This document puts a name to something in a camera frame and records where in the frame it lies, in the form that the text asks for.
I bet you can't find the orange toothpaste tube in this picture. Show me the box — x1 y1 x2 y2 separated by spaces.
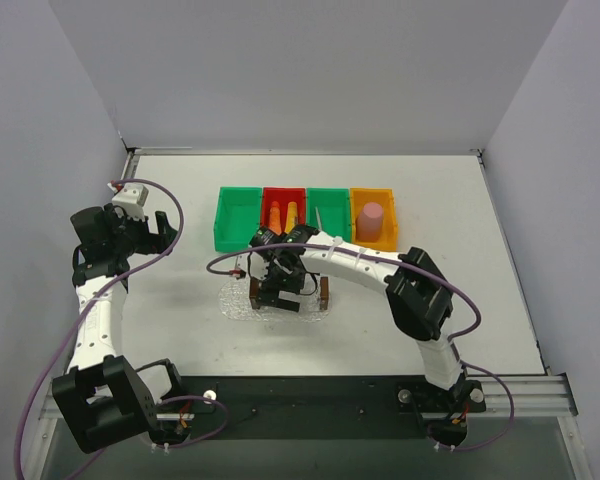
268 201 282 234

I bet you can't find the pink plastic cup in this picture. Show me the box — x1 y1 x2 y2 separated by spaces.
356 202 384 242

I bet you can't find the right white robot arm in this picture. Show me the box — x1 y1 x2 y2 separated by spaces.
249 225 466 396

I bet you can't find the clear textured glass tray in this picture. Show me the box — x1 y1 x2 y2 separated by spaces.
218 273 331 323

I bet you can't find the yellow toothpaste tube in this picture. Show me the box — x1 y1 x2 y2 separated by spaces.
285 201 299 233

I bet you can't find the white toothbrush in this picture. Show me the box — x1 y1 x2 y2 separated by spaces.
315 206 323 230

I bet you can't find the left green plastic bin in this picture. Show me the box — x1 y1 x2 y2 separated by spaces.
213 186 262 253

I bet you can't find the green plastic bin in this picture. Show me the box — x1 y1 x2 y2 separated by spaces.
306 188 352 242
213 186 262 253

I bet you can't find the red plastic bin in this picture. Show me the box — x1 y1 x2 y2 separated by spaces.
260 187 307 228

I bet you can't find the right green plastic bin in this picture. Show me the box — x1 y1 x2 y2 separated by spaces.
306 188 352 242

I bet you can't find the orange plastic bin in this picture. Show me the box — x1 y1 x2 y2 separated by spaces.
350 188 399 252

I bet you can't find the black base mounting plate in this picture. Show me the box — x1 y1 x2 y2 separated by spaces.
151 375 486 444

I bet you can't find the left brown tray handle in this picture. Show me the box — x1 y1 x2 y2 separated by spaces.
248 278 260 310

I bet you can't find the brown tray handle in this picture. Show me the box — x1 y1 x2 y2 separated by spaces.
248 278 260 310
319 276 330 311

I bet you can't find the right brown tray handle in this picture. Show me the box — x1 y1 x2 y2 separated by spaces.
319 276 330 311

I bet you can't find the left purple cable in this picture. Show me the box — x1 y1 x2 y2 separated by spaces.
14 178 231 480

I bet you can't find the purple cable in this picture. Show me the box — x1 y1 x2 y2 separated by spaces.
207 239 519 454
14 178 231 480

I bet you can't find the aluminium table edge rail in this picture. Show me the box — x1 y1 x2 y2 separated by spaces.
123 150 488 199

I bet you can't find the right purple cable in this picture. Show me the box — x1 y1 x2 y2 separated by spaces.
207 239 519 454

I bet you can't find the front aluminium rail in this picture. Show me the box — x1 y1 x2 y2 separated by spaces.
38 372 580 421

